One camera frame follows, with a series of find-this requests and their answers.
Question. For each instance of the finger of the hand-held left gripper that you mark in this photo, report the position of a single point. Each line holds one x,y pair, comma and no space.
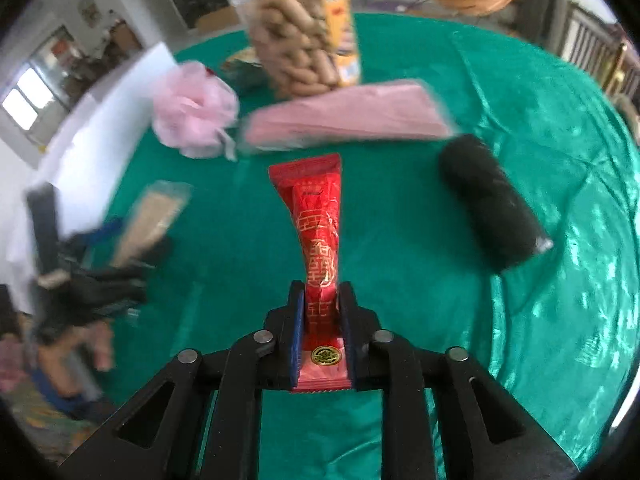
100,232
150,252

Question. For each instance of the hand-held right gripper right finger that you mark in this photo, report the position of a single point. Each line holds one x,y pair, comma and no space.
350,360

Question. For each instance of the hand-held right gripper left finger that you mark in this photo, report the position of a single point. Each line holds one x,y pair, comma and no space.
298,345

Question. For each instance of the cotton swabs bag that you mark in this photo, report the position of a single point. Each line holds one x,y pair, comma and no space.
150,215

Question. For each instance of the red snack packet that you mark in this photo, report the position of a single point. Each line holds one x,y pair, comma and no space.
317,240

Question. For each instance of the white cardboard box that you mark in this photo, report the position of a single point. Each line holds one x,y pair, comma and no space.
100,125

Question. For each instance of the teal patterned pouch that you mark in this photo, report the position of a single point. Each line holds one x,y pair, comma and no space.
242,72

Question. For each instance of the person's left hand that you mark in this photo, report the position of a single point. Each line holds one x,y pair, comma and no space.
100,347

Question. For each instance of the green tablecloth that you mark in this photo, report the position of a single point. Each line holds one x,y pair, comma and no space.
425,310

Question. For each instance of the glass sliding door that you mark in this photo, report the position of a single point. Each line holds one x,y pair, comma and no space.
25,100

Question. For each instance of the pink mesh bath loofah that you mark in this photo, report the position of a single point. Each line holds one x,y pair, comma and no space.
192,105

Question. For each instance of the wooden dining chairs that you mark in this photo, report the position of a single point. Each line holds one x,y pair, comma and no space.
110,50

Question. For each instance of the black roll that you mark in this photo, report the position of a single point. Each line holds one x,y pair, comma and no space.
490,200

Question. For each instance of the pink sheets plastic packet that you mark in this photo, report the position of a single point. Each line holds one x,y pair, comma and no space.
345,115

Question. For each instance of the brown cardboard box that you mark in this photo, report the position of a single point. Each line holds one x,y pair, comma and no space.
217,20

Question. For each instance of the clear jar of puffed snacks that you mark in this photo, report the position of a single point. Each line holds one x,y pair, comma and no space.
300,45

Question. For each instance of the wooden railing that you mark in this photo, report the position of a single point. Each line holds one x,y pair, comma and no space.
595,45

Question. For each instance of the grey curtain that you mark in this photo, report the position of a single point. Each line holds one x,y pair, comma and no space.
547,5

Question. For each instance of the framed wall picture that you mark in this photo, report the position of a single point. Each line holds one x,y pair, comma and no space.
89,10

